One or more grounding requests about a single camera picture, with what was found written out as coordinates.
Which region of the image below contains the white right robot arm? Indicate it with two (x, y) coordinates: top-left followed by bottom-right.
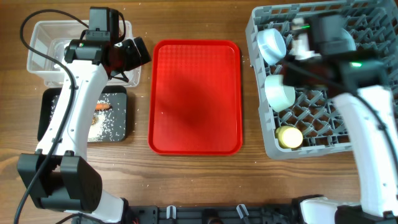
(283, 12), (397, 223)

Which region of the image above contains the orange carrot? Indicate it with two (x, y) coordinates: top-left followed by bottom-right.
(95, 103), (111, 111)

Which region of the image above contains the red serving tray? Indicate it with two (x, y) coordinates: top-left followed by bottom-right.
(147, 39), (243, 156)

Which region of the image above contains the black food waste tray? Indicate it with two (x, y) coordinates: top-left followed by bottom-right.
(37, 86), (128, 142)

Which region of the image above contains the clear plastic waste bin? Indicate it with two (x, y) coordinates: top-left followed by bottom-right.
(27, 20), (150, 88)

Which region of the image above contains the large light blue plate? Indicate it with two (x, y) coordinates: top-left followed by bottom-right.
(342, 29), (356, 51)

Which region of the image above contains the green bowl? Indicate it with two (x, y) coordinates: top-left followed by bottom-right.
(264, 75), (295, 112)

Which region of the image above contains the white rice pile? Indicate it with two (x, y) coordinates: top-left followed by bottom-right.
(88, 93), (127, 142)

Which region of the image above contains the brown food scrap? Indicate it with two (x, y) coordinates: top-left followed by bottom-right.
(91, 116), (99, 125)

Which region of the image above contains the yellow cup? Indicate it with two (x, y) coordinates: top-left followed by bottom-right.
(275, 126), (303, 149)

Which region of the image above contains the grey dishwasher rack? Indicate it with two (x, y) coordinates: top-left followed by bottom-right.
(245, 0), (397, 159)

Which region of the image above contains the light blue bowl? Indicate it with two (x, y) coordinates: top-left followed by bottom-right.
(257, 29), (287, 65)

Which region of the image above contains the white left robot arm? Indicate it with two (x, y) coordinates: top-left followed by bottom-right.
(17, 7), (151, 223)

